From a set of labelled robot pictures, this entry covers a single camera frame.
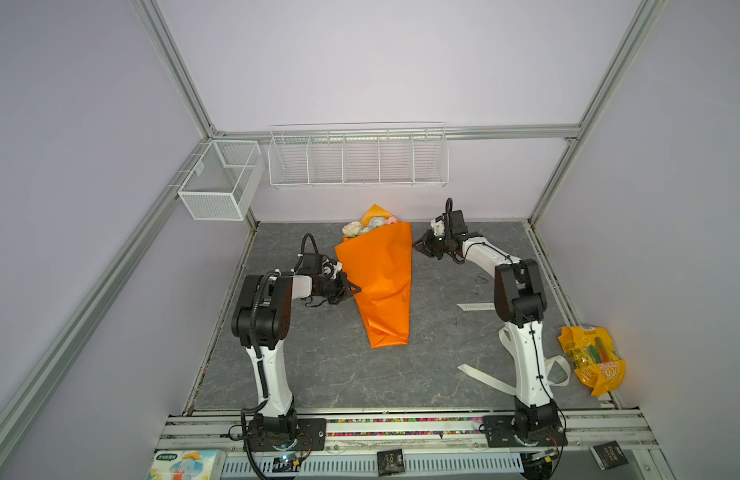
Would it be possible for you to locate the white ribbon strip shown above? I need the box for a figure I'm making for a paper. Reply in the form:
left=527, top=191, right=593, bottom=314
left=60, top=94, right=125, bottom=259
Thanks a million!
left=458, top=327, right=572, bottom=396

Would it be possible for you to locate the cream fake rose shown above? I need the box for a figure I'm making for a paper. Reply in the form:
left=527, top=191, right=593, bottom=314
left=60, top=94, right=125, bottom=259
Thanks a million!
left=342, top=221, right=364, bottom=238

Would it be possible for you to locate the black square card middle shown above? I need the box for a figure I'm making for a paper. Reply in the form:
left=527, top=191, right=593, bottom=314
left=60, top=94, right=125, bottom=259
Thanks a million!
left=377, top=449, right=406, bottom=477

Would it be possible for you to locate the long white wire rack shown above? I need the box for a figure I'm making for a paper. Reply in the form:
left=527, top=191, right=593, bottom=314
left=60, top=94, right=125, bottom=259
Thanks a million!
left=268, top=122, right=450, bottom=188

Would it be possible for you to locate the tissue pack with elephant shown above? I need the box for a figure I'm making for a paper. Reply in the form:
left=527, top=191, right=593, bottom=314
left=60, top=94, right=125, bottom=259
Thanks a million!
left=146, top=450, right=227, bottom=480

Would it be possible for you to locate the black square card right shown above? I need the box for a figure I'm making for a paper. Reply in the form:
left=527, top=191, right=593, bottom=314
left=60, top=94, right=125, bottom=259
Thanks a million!
left=590, top=440, right=629, bottom=471

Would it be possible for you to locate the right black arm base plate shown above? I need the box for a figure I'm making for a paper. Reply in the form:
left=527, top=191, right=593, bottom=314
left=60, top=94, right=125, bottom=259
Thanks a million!
left=479, top=415, right=568, bottom=448

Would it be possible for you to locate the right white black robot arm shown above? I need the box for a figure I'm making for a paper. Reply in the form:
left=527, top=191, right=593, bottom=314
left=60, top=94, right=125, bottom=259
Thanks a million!
left=413, top=199, right=566, bottom=444

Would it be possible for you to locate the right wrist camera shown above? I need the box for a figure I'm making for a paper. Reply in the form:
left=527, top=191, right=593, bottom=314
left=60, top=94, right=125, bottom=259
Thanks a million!
left=430, top=219, right=446, bottom=238

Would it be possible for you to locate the white slotted cable duct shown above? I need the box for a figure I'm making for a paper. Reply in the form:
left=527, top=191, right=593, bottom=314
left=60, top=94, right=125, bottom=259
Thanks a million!
left=256, top=452, right=525, bottom=479

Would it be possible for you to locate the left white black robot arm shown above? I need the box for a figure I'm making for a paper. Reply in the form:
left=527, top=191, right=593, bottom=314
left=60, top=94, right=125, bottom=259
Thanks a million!
left=231, top=253, right=362, bottom=432

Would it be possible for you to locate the black square card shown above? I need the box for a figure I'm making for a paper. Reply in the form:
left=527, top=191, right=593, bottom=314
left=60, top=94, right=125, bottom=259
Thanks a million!
left=377, top=449, right=406, bottom=477
left=590, top=440, right=629, bottom=471

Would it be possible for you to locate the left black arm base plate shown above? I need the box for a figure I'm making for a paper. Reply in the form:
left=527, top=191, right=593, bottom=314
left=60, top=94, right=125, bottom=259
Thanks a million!
left=246, top=415, right=327, bottom=452

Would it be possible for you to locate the small white wire basket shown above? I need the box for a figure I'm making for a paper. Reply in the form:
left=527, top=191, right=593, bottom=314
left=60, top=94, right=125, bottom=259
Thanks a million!
left=178, top=140, right=265, bottom=221

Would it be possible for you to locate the orange wrapping paper sheet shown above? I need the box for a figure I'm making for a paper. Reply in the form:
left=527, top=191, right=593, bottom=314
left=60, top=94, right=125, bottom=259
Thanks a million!
left=335, top=205, right=413, bottom=349

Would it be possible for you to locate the yellow snack bag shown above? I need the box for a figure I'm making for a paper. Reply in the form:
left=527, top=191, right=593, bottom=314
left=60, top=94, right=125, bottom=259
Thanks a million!
left=558, top=326, right=626, bottom=397

